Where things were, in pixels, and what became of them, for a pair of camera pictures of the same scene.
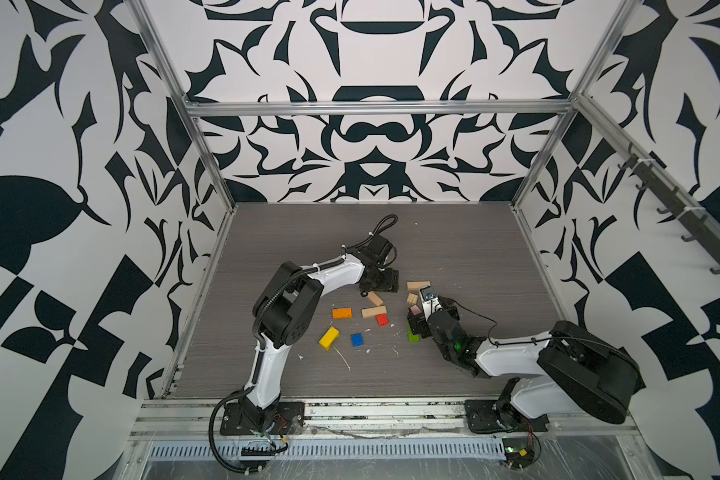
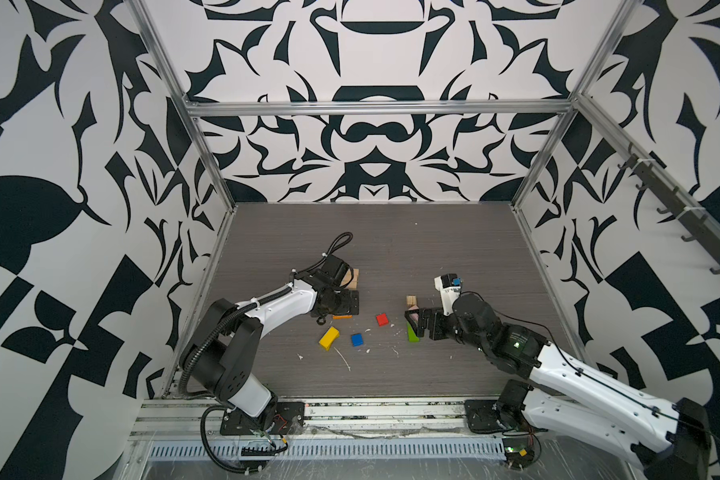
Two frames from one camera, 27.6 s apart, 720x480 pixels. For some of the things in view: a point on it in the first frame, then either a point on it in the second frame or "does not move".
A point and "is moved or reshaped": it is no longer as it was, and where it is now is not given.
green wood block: (411, 337) does not move
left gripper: (392, 284) to (346, 307)
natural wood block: (417, 285) is moved or reshaped
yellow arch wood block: (329, 337) does not move
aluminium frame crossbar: (255, 107) does not move
